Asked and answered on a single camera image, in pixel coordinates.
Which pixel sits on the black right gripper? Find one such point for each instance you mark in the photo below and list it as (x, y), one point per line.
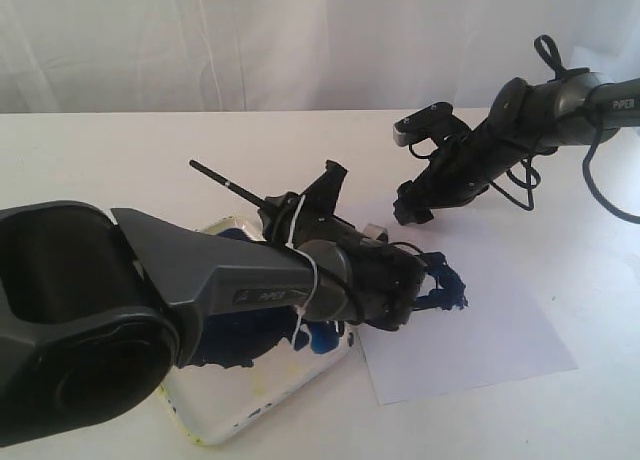
(456, 174)

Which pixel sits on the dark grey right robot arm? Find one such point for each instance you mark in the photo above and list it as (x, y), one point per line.
(524, 121)

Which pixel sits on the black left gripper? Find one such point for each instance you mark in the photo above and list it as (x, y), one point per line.
(361, 280)

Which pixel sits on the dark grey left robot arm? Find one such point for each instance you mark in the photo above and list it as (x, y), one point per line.
(97, 307)

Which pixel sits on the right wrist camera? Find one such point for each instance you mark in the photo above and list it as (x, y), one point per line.
(435, 122)

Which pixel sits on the white paper with square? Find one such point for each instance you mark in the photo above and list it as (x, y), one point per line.
(475, 322)

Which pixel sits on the white paint tray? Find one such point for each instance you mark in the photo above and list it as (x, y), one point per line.
(246, 364)

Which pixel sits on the white backdrop curtain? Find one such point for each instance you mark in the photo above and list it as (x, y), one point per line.
(258, 55)

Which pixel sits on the black paintbrush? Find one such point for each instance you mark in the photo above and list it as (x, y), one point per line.
(228, 184)

